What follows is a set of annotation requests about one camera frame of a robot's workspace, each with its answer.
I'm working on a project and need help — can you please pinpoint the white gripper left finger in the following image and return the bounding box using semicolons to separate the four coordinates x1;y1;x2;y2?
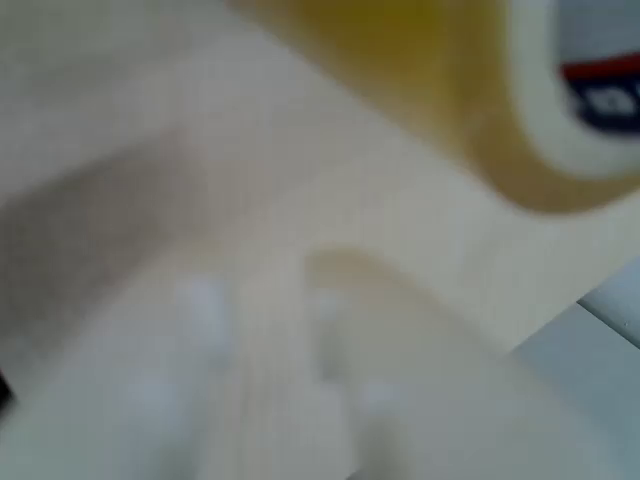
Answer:
0;267;242;480

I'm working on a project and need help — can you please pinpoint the big clear yellowish tape roll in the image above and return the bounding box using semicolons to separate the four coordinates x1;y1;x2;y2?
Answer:
224;0;640;216

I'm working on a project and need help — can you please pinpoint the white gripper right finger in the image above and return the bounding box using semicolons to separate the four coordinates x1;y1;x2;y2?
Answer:
305;248;606;480

